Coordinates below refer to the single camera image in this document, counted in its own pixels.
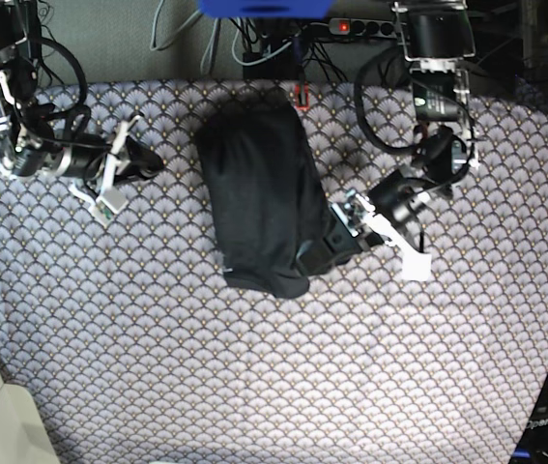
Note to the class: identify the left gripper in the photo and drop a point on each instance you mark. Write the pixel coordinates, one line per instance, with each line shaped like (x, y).
(345, 236)

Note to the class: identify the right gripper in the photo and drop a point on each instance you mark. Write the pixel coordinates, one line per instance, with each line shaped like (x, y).
(136, 163)

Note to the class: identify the dark grey T-shirt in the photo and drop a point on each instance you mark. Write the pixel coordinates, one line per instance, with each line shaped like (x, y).
(266, 195)

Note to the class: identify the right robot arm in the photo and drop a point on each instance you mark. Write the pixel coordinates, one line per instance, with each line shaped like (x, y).
(39, 138)

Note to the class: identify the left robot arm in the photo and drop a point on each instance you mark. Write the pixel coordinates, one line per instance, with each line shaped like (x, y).
(434, 37)

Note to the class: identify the red table clamp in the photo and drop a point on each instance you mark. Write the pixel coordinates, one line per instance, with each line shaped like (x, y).
(301, 96)

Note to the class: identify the fan-patterned tablecloth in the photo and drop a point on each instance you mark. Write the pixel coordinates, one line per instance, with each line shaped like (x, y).
(135, 349)

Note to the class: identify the black power strip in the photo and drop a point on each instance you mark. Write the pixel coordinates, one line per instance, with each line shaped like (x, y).
(362, 28)

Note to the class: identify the white camera bracket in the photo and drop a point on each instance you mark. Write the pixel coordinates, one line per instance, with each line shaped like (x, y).
(109, 202)
(415, 264)

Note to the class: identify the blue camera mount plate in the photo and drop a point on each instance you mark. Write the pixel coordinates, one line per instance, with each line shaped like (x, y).
(265, 8)

